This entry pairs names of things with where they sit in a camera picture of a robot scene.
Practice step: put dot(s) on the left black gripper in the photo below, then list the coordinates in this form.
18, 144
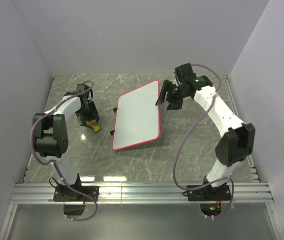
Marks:
93, 115

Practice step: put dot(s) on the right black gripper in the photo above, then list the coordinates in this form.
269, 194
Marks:
174, 104

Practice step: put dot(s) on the yellow whiteboard eraser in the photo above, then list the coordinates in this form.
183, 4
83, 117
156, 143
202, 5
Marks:
93, 125

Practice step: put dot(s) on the pink framed whiteboard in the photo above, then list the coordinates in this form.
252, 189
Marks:
137, 119

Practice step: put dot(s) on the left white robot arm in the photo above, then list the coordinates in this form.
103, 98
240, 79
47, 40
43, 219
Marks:
49, 136

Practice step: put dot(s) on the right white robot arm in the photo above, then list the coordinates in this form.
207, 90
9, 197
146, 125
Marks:
236, 136

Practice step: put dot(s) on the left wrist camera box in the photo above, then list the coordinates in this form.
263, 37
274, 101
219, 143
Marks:
83, 89

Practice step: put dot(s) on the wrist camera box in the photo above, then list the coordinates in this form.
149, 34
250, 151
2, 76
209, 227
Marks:
83, 89
184, 73

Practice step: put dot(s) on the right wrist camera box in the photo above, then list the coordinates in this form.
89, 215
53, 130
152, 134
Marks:
184, 73

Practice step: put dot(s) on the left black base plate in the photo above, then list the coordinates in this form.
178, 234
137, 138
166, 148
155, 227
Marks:
64, 194

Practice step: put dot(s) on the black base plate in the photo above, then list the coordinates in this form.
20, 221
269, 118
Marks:
64, 194
209, 193

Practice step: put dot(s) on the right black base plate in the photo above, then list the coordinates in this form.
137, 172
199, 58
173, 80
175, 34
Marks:
209, 193

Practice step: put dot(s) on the aluminium front rail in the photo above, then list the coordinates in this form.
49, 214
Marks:
138, 193

